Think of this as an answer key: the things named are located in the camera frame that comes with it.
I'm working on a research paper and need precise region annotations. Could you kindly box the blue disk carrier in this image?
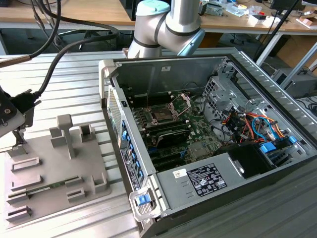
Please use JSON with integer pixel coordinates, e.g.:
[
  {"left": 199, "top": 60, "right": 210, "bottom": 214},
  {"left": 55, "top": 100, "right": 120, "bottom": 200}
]
[{"left": 259, "top": 141, "right": 280, "bottom": 157}]

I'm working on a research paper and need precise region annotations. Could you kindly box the CPU socket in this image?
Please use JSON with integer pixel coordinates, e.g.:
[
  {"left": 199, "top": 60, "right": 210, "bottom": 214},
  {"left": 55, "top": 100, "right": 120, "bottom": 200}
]
[{"left": 148, "top": 105, "right": 179, "bottom": 124}]

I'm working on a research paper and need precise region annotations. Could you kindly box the grey parts rack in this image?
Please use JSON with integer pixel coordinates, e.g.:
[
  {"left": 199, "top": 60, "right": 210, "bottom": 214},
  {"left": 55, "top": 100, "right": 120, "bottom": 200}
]
[{"left": 2, "top": 114, "right": 112, "bottom": 230}]

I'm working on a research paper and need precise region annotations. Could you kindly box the black graphics card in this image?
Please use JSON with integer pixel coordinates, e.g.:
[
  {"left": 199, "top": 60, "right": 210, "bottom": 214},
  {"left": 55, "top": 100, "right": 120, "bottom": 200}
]
[{"left": 155, "top": 128, "right": 191, "bottom": 150}]

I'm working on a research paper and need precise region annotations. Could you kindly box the blue case release latch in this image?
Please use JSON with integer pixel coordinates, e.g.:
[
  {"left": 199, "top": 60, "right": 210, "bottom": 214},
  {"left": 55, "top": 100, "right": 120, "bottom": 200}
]
[{"left": 135, "top": 194, "right": 151, "bottom": 207}]

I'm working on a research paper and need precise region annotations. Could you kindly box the brown cardboard box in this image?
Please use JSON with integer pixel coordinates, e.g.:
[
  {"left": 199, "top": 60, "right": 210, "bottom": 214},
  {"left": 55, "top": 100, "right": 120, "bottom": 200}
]
[{"left": 277, "top": 34, "right": 317, "bottom": 69}]

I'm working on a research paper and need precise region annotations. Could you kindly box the metal socket cover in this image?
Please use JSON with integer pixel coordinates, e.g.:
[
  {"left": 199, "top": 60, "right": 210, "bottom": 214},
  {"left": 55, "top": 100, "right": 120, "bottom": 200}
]
[{"left": 169, "top": 93, "right": 192, "bottom": 118}]

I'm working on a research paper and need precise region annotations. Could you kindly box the grey chipset heatsink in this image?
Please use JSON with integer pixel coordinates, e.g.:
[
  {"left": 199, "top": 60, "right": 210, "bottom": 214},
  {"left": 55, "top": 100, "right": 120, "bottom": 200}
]
[{"left": 189, "top": 142, "right": 208, "bottom": 160}]

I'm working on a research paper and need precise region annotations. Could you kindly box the green motherboard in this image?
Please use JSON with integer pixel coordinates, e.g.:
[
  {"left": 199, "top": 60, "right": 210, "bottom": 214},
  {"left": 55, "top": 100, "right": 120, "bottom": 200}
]
[{"left": 131, "top": 98, "right": 225, "bottom": 174}]

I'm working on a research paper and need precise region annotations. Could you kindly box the orange and red wire bundle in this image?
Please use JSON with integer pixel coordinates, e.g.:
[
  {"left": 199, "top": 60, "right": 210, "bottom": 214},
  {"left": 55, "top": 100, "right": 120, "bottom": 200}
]
[{"left": 221, "top": 111, "right": 290, "bottom": 146}]

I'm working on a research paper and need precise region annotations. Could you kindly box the wooden desk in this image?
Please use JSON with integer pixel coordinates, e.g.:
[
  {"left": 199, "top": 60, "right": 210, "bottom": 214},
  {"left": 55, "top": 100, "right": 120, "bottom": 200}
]
[
  {"left": 199, "top": 0, "right": 317, "bottom": 37},
  {"left": 0, "top": 0, "right": 136, "bottom": 32}
]

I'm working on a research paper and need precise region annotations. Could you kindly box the blue wire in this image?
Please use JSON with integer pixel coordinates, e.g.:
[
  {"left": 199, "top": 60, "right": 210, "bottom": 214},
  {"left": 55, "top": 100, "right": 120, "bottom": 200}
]
[{"left": 251, "top": 116, "right": 277, "bottom": 141}]

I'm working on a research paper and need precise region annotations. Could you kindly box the grey desktop computer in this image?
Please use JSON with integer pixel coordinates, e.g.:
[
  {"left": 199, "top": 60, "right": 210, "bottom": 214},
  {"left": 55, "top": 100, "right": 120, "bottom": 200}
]
[{"left": 271, "top": 68, "right": 317, "bottom": 99}]

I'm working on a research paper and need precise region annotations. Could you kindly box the grey open PC case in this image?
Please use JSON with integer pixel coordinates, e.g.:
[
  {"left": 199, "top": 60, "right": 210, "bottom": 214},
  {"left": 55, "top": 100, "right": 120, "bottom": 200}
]
[{"left": 98, "top": 47, "right": 317, "bottom": 238}]

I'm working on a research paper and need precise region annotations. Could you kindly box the silver metal drive cage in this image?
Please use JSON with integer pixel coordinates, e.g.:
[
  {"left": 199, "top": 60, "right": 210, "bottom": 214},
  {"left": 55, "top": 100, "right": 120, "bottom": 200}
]
[{"left": 202, "top": 75, "right": 251, "bottom": 121}]

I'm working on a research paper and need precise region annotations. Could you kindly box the green RAM stick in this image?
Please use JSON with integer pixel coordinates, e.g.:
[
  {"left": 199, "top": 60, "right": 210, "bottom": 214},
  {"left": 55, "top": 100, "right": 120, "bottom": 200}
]
[{"left": 24, "top": 180, "right": 67, "bottom": 196}]

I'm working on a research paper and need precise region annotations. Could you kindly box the thick black cable with connector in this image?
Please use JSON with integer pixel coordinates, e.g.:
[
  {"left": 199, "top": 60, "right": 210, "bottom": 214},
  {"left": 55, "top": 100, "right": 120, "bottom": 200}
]
[{"left": 9, "top": 0, "right": 121, "bottom": 115}]

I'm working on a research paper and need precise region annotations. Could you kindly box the black computer monitor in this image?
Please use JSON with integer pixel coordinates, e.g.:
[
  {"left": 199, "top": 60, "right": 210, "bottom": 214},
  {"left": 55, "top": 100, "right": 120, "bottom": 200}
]
[{"left": 119, "top": 0, "right": 137, "bottom": 22}]

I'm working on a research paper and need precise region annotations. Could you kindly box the grey power supply unit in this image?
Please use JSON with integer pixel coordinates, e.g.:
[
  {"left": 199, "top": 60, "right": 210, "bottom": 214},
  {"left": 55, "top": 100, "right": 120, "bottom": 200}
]
[{"left": 156, "top": 151, "right": 252, "bottom": 212}]

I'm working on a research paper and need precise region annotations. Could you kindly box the black office chair base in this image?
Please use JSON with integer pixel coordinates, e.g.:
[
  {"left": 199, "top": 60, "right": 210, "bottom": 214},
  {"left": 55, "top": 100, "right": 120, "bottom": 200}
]
[{"left": 58, "top": 29, "right": 86, "bottom": 52}]

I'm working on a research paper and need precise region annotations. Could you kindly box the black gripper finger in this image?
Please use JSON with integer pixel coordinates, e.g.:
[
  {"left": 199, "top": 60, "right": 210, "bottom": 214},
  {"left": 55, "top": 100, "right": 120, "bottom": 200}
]
[{"left": 11, "top": 127, "right": 28, "bottom": 150}]

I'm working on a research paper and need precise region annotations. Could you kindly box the black RAM slot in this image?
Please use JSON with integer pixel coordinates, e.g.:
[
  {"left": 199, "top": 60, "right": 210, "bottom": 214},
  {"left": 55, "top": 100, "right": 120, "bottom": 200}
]
[
  {"left": 146, "top": 123, "right": 190, "bottom": 137},
  {"left": 142, "top": 119, "right": 188, "bottom": 131}
]

